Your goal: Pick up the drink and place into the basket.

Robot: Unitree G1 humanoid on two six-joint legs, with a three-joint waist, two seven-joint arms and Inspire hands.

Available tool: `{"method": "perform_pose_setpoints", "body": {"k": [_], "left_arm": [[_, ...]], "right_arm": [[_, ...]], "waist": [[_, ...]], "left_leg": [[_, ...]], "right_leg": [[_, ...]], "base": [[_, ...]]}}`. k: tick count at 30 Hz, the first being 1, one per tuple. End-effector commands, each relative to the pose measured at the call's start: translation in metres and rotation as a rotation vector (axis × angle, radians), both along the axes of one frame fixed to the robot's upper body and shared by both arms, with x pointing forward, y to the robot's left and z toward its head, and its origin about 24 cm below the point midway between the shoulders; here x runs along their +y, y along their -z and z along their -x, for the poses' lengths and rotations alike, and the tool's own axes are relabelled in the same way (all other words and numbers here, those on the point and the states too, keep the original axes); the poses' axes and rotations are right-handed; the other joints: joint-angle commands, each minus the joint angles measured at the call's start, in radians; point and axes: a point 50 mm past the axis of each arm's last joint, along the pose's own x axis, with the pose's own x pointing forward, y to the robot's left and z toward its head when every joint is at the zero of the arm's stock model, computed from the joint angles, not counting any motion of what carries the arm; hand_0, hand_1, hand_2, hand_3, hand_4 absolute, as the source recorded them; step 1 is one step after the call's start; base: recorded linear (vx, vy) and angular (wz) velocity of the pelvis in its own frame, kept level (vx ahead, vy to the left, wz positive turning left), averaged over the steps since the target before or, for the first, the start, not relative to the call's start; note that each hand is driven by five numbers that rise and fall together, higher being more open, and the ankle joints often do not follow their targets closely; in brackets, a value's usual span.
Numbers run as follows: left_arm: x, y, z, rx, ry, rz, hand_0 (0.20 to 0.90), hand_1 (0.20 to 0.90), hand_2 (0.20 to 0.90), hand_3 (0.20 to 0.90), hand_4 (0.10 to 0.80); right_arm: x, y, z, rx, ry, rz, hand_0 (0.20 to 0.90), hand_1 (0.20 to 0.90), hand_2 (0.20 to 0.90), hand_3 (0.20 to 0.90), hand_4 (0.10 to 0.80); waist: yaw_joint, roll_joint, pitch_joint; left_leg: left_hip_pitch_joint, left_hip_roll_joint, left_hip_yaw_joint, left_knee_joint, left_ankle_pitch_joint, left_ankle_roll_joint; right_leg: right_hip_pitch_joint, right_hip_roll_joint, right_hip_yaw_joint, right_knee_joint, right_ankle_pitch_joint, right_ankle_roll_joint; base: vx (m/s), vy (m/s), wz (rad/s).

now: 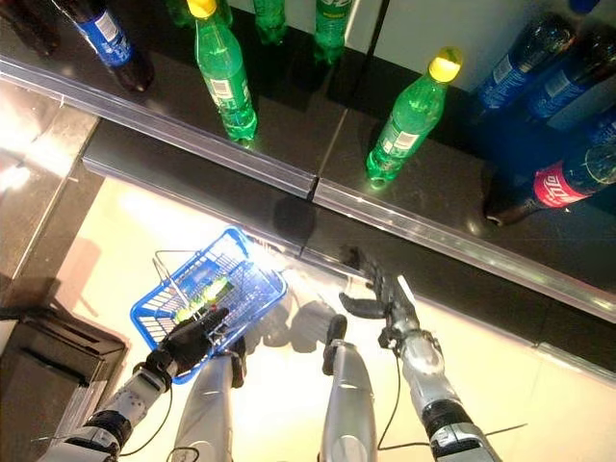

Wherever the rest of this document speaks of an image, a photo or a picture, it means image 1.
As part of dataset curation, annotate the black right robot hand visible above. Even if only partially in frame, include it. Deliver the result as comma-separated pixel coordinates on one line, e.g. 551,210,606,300
338,244,424,351

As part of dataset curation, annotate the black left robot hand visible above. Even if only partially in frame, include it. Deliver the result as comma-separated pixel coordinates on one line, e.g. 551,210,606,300
143,306,231,381

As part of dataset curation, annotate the blue plastic shopping basket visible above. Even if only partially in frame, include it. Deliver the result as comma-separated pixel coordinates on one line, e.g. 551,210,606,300
129,225,289,386

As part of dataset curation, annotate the green plastic drink bottle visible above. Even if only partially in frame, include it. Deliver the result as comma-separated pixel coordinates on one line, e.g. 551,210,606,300
175,276,230,323

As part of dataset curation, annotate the silver left robot leg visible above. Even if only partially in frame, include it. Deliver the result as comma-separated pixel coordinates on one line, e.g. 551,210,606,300
172,336,249,462

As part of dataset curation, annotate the silver robot leg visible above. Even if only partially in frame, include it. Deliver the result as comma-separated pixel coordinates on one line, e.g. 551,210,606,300
172,336,249,462
320,314,379,462

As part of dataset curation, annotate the silver right robot leg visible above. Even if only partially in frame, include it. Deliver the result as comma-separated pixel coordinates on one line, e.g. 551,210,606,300
320,314,379,462

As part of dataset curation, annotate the black cabinet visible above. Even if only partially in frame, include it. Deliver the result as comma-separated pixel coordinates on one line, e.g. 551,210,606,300
0,305,130,462

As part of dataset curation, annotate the cola bottle blue label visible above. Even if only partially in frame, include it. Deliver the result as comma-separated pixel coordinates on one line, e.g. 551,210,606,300
474,0,603,116
581,110,616,145
524,23,616,134
51,0,156,93

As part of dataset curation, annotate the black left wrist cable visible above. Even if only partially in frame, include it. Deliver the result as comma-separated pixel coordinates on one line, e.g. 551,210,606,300
117,379,201,462

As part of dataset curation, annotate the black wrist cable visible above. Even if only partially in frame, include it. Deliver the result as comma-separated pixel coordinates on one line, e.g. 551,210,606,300
117,379,201,462
377,353,529,453

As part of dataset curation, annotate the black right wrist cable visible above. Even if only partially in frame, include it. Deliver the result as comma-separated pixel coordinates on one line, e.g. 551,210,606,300
377,353,529,453

